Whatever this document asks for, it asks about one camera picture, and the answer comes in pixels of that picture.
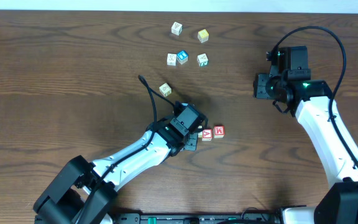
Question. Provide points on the white block number four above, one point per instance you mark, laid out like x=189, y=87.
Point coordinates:
x=171, y=59

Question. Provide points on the blue top block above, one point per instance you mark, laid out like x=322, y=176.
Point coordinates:
x=182, y=57

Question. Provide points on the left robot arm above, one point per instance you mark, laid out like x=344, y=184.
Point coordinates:
x=83, y=192

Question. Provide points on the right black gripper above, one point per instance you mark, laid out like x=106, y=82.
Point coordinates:
x=260, y=84

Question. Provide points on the red A block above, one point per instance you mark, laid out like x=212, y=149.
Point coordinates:
x=207, y=134

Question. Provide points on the white block green side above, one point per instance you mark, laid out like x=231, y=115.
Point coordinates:
x=202, y=60

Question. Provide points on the red M block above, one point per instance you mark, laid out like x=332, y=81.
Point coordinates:
x=218, y=132

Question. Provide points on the white block top left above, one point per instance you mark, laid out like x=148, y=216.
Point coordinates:
x=177, y=28

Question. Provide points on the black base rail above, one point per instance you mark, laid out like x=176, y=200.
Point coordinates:
x=169, y=218

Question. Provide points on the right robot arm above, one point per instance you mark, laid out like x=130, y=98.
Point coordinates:
x=311, y=102

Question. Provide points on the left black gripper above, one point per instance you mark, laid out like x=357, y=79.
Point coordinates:
x=192, y=141

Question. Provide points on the yellow top block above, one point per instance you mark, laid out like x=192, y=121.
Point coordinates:
x=203, y=36

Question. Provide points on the white dragonfly block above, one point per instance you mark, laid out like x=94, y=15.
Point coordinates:
x=165, y=89

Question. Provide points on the white block yellow side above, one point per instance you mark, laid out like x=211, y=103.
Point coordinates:
x=200, y=134

